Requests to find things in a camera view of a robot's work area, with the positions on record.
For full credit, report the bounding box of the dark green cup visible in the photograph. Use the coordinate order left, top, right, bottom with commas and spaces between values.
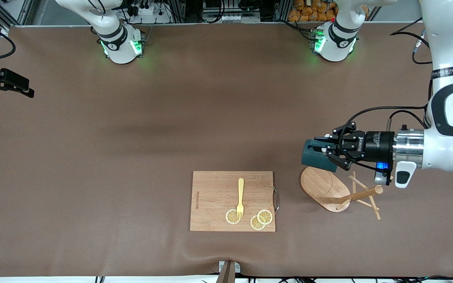
301, 139, 339, 173

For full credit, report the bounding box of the brown table cover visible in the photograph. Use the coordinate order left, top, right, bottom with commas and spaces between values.
0, 22, 453, 277

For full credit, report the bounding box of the wooden mug rack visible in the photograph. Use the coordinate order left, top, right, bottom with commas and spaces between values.
300, 166, 394, 221

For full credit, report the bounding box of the orange snack bag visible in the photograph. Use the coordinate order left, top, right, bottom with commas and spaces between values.
288, 0, 339, 22

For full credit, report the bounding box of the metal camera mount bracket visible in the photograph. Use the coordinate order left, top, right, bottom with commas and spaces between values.
215, 261, 241, 283

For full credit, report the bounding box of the aluminium frame post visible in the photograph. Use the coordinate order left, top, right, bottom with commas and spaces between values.
0, 0, 34, 34

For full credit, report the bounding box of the white power strip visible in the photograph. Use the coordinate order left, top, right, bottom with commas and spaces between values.
126, 3, 172, 25

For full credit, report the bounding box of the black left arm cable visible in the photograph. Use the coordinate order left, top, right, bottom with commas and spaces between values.
339, 18, 435, 171

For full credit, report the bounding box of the bamboo cutting board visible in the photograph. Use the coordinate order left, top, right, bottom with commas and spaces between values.
190, 171, 280, 232

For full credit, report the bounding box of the yellow plastic fork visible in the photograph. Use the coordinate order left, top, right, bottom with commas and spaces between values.
237, 178, 245, 219

